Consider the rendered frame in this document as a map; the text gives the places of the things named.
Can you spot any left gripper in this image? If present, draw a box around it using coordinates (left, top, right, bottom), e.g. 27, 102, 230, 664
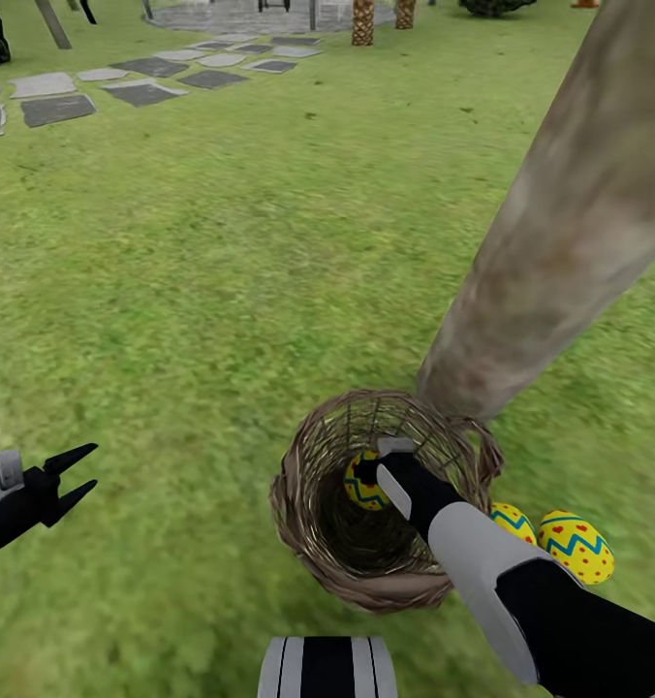
0, 443, 98, 549

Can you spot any robot trunk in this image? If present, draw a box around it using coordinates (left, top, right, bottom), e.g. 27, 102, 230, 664
258, 635, 398, 698

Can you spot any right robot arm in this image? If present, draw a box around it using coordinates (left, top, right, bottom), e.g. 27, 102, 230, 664
355, 435, 655, 698

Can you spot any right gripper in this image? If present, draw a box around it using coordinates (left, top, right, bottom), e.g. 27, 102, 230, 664
355, 454, 390, 485

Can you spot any wicker basket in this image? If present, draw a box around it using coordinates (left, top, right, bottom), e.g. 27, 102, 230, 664
268, 389, 505, 617

